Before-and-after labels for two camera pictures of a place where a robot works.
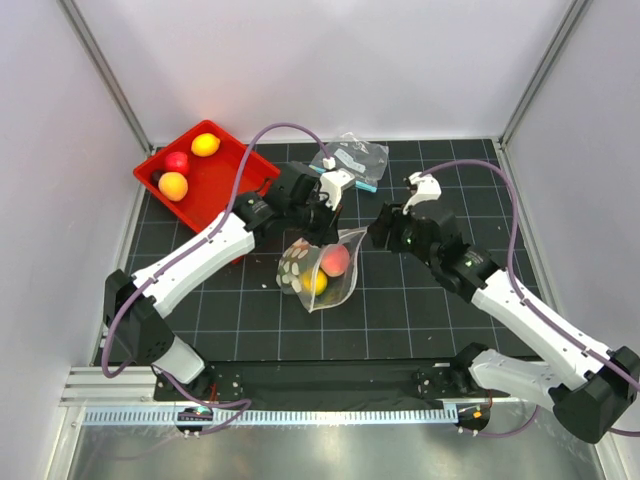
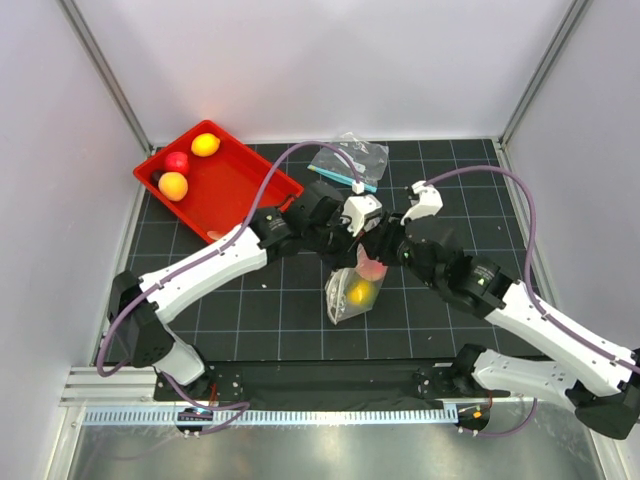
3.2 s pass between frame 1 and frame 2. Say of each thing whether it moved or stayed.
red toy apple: stayed
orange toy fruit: stayed
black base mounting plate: stayed
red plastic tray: stayed
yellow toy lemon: stayed
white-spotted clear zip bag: moved
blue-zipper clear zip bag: stayed
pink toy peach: moved
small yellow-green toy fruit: moved
